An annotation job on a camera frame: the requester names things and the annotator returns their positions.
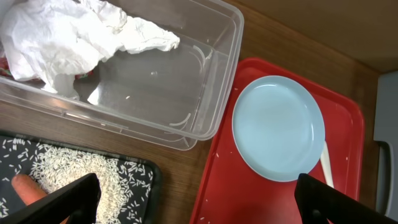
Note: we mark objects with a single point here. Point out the grey dishwasher rack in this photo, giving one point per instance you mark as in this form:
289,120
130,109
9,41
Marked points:
385,134

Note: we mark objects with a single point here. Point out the white plastic spoon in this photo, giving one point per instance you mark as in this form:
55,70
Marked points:
326,166

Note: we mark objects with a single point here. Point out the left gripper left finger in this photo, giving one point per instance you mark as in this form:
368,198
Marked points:
78,201

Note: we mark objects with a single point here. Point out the red serving tray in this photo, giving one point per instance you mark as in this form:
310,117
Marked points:
230,192

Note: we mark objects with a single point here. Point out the pile of white rice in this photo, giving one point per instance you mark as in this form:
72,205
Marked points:
77,168

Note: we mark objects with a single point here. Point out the light blue plate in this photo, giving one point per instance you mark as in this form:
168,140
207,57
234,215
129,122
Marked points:
278,128

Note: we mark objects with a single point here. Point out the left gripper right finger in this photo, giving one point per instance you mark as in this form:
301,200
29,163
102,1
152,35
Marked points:
319,203

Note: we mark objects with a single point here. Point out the large white tissue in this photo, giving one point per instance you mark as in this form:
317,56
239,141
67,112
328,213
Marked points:
54,41

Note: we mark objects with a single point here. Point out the black plastic tray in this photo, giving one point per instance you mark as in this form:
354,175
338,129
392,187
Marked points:
146,174

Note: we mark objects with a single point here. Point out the clear plastic bin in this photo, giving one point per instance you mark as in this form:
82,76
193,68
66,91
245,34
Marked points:
172,99

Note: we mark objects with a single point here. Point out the orange carrot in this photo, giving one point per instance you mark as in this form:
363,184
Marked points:
29,192

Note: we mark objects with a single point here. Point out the small white tissue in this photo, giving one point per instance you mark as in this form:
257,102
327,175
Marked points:
139,35

